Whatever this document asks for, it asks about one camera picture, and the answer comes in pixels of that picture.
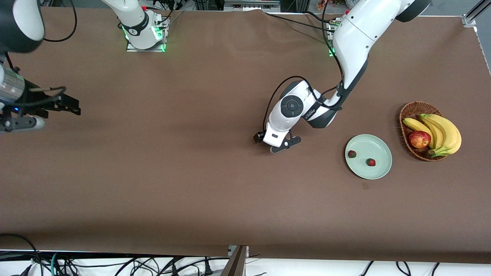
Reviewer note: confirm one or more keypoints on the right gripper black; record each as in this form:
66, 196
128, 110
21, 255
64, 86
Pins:
35, 102

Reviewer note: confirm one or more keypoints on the red strawberry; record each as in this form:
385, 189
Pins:
351, 154
371, 162

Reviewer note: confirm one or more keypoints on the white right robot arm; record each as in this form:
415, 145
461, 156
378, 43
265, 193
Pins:
132, 19

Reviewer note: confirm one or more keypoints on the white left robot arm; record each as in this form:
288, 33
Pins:
356, 38

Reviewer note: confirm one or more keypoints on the pale green round plate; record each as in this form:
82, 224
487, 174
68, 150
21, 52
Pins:
368, 172

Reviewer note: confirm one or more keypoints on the brown table cover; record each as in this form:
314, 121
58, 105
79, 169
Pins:
191, 172

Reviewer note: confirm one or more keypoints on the grey metal box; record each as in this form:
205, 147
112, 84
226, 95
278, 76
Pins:
249, 4

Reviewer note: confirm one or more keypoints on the orange red toy items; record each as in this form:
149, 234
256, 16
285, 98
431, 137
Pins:
322, 4

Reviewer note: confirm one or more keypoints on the yellow banana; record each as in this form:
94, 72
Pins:
416, 124
454, 140
437, 134

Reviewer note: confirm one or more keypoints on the brown wicker basket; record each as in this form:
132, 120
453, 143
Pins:
418, 154

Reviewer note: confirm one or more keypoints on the red apple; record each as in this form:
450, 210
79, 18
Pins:
419, 139

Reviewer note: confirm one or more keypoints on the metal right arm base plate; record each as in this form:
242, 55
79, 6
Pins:
153, 50

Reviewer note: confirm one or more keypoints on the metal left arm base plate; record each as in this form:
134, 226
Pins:
330, 53

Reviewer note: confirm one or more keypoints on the brown wooden post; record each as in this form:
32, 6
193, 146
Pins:
236, 264

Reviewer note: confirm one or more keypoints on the aluminium frame profile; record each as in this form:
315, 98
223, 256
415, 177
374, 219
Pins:
473, 13

